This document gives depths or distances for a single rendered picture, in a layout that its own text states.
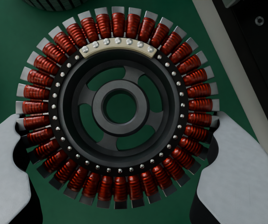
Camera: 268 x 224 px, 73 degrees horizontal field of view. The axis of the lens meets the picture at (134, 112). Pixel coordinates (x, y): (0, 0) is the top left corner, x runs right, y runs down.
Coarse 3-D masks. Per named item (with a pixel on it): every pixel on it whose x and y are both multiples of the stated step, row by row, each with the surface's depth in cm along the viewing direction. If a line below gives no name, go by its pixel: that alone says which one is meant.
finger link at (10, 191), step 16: (0, 128) 9; (16, 128) 9; (0, 144) 8; (16, 144) 8; (0, 160) 7; (16, 160) 8; (0, 176) 7; (16, 176) 7; (0, 192) 6; (16, 192) 6; (32, 192) 6; (0, 208) 6; (16, 208) 6; (32, 208) 6
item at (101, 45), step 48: (48, 48) 9; (96, 48) 10; (144, 48) 10; (192, 48) 10; (48, 96) 10; (96, 96) 10; (144, 96) 11; (192, 96) 10; (48, 144) 9; (96, 144) 12; (144, 144) 12; (192, 144) 9; (96, 192) 10
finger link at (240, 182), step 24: (216, 144) 8; (240, 144) 8; (216, 168) 7; (240, 168) 7; (264, 168) 7; (216, 192) 6; (240, 192) 6; (264, 192) 6; (192, 216) 7; (216, 216) 5; (240, 216) 5; (264, 216) 5
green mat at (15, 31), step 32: (0, 0) 19; (96, 0) 19; (128, 0) 19; (160, 0) 19; (0, 32) 19; (32, 32) 19; (192, 32) 20; (0, 64) 19; (0, 96) 19; (128, 96) 20; (224, 96) 20; (96, 128) 20; (160, 192) 20; (192, 192) 20
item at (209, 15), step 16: (192, 0) 20; (208, 0) 20; (208, 16) 20; (208, 32) 20; (224, 32) 20; (224, 48) 20; (224, 64) 20; (240, 64) 20; (240, 80) 20; (240, 96) 20; (256, 96) 20; (256, 112) 20; (256, 128) 20
